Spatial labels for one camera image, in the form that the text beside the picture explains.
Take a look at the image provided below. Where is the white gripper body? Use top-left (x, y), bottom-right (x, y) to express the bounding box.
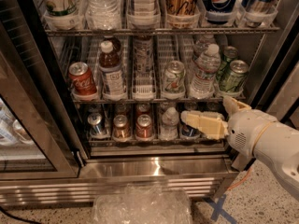
top-left (227, 109), bottom-right (277, 157)

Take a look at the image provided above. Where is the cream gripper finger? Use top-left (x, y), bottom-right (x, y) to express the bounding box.
top-left (180, 110), bottom-right (228, 140)
top-left (223, 96), bottom-right (251, 116)

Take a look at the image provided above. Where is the clear water bottle front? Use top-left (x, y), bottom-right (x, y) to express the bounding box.
top-left (190, 44), bottom-right (221, 99)

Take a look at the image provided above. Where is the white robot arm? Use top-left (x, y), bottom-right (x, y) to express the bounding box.
top-left (180, 96), bottom-right (299, 200)

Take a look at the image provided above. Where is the clear water bottle bottom shelf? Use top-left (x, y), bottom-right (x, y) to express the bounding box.
top-left (160, 107), bottom-right (179, 140)

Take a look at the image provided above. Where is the clear water bottle shelf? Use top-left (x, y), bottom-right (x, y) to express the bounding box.
top-left (85, 0), bottom-right (121, 30)
top-left (160, 107), bottom-right (179, 140)

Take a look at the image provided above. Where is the clear water bottle behind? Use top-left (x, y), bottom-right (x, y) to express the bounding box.
top-left (192, 34), bottom-right (216, 60)

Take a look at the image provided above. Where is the white labelled drink bottle middle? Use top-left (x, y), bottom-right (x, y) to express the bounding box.
top-left (133, 36), bottom-right (153, 73)

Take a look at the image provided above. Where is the blue Pepsi can top shelf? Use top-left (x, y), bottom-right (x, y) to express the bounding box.
top-left (202, 0), bottom-right (236, 24)

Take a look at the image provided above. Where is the brown iced tea bottle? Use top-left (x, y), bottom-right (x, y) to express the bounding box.
top-left (99, 41), bottom-right (125, 95)

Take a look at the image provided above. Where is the stainless steel display fridge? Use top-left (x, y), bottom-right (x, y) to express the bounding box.
top-left (0, 0), bottom-right (298, 206)

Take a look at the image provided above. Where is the brown tea bottle behind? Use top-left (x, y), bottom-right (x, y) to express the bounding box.
top-left (104, 35), bottom-right (122, 56)

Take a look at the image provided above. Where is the clear water bottle top shelf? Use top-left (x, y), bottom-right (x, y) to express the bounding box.
top-left (85, 0), bottom-right (121, 30)

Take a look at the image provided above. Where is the fridge glass door left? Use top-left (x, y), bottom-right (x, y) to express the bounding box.
top-left (0, 28), bottom-right (78, 181)

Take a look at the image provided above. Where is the green soda can front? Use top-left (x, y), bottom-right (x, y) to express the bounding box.
top-left (219, 60), bottom-right (249, 93)

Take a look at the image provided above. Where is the blue Pepsi can bottom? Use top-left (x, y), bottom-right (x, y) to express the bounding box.
top-left (181, 124), bottom-right (200, 137)

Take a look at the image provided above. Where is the green soda can behind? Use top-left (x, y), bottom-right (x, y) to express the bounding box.
top-left (216, 46), bottom-right (238, 81)

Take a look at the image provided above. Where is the white green soda can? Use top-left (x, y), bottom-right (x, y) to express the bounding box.
top-left (163, 61), bottom-right (185, 93)

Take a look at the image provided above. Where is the red can bottom front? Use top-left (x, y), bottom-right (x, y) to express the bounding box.
top-left (136, 115), bottom-right (152, 138)

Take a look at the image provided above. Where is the white plastic lane divider tray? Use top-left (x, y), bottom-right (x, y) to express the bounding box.
top-left (133, 49), bottom-right (155, 100)

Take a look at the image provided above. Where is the blue tape cross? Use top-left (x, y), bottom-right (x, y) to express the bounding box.
top-left (204, 194), bottom-right (237, 224)

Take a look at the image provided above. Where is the brown can bottom front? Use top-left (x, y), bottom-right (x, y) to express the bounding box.
top-left (113, 115), bottom-right (131, 139)

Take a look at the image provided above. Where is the crumpled clear plastic bag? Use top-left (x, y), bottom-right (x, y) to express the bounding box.
top-left (89, 186), bottom-right (193, 224)

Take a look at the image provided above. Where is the blue silver energy can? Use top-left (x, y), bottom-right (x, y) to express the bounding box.
top-left (241, 0), bottom-right (275, 28)

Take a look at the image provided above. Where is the blue silver can bottom left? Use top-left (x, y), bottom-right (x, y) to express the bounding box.
top-left (87, 113), bottom-right (107, 135)

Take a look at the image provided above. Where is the red Coca-Cola can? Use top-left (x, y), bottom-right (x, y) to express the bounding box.
top-left (68, 62), bottom-right (97, 95)

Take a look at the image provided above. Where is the white green tall can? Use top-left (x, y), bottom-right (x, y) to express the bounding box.
top-left (39, 0), bottom-right (82, 17)

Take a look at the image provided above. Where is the orange cable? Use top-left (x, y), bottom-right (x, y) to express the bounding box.
top-left (227, 166), bottom-right (253, 191)

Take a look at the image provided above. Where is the top wire shelf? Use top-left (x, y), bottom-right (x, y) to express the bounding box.
top-left (45, 24), bottom-right (280, 36)

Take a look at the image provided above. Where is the wire shelf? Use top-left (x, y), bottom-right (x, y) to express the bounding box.
top-left (45, 24), bottom-right (280, 36)
top-left (70, 93), bottom-right (248, 105)
top-left (88, 138), bottom-right (224, 147)

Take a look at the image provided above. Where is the bottom wire shelf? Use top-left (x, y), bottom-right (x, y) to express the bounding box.
top-left (88, 138), bottom-right (224, 147)

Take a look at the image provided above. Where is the middle wire shelf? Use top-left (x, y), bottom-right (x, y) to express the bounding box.
top-left (70, 93), bottom-right (248, 105)

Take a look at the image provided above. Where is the black cable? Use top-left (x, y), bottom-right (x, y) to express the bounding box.
top-left (0, 206), bottom-right (41, 224)

